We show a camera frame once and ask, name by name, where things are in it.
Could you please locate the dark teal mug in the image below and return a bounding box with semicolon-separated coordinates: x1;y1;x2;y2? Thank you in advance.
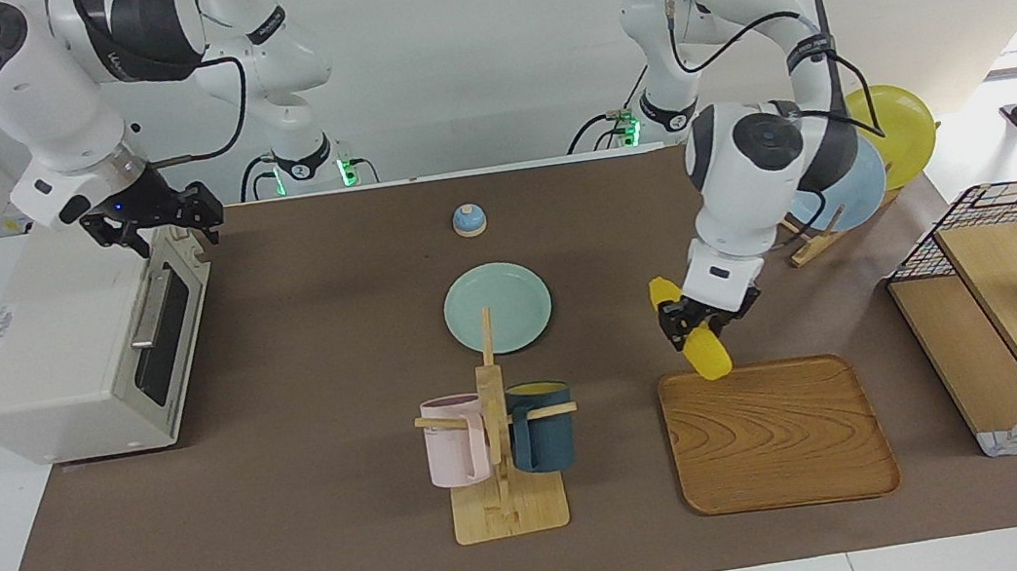
502;377;583;477

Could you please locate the brown table mat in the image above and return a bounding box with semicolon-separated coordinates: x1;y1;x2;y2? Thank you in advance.
0;98;1017;571

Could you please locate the yellow banana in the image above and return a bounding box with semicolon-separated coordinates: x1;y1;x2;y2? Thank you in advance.
647;270;735;388

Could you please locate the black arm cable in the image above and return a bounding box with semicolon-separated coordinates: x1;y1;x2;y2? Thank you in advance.
664;0;889;171
132;54;257;170

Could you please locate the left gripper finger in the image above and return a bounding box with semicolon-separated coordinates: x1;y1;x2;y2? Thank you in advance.
704;312;743;345
657;299;693;348

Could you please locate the pink mug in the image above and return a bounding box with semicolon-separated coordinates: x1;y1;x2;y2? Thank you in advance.
419;391;496;491

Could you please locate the wooden serving tray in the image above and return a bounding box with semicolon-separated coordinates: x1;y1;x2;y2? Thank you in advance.
656;345;903;524

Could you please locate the beige toaster oven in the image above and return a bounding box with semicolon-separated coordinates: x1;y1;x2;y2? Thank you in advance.
0;210;235;474

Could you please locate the wooden mug tree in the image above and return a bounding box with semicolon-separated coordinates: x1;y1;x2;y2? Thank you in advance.
402;296;593;550

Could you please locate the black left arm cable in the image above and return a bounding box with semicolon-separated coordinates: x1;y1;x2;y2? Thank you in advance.
664;0;889;171

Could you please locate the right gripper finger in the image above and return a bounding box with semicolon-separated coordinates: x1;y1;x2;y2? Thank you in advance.
183;179;228;248
108;224;158;265

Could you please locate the pale green plate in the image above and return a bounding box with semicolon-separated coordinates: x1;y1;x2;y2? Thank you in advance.
437;256;558;361

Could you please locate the black base cable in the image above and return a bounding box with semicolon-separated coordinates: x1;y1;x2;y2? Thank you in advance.
234;149;286;204
557;60;659;157

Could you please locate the wooden plate rack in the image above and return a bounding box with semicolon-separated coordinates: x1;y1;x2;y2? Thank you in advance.
778;190;908;270

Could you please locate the light blue plate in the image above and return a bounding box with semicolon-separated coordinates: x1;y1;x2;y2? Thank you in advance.
780;133;894;239

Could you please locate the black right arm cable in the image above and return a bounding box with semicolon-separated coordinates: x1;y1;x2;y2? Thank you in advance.
132;54;257;170

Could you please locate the yellow plate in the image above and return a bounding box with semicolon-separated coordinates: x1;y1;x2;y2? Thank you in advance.
842;78;945;197

